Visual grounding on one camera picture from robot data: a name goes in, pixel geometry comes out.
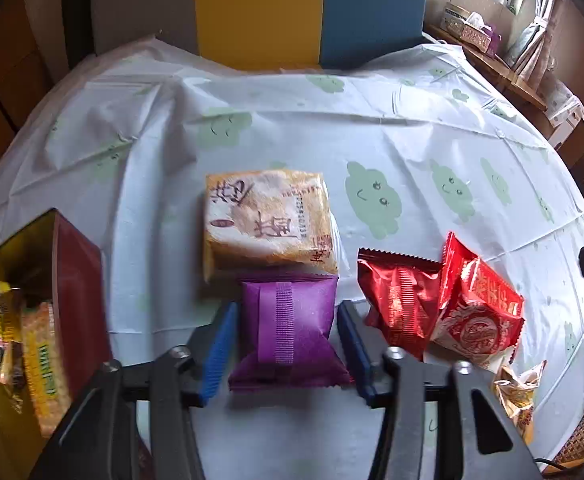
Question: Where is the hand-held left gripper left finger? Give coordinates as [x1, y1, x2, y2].
[29, 301, 239, 480]

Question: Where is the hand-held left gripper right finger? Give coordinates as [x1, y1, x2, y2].
[337, 300, 543, 480]

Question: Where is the purple snack packet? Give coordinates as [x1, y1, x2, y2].
[228, 276, 351, 392]

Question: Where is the red and white snack packet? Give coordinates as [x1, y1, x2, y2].
[424, 231, 525, 367]

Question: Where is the beige pastry packet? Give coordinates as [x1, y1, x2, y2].
[203, 169, 340, 285]

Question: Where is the red box with gold interior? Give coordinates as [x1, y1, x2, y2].
[0, 207, 118, 480]

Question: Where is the orange-edged seed packet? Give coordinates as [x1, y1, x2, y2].
[492, 360, 549, 447]

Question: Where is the cracker packet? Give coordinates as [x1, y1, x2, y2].
[19, 300, 73, 438]

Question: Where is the yellow green snack packet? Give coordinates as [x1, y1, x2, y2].
[0, 280, 28, 401]

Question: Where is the white cardboard box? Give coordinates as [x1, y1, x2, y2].
[554, 105, 584, 151]

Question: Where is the pale patterned cloth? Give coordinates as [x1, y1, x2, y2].
[544, 80, 584, 128]

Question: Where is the wooden nightstand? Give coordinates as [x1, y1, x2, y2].
[424, 22, 584, 166]

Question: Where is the cloud print plastic tablecloth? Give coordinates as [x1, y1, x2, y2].
[0, 35, 584, 480]

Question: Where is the pale floral curtain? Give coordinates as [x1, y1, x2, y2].
[504, 0, 560, 83]

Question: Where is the patterned tissue box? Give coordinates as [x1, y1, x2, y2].
[459, 12, 493, 51]

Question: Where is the green box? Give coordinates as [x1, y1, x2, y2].
[442, 4, 468, 36]

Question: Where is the grey yellow blue headboard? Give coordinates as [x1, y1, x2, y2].
[89, 0, 428, 72]

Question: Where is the wooden wardrobe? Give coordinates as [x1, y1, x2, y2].
[0, 0, 55, 181]

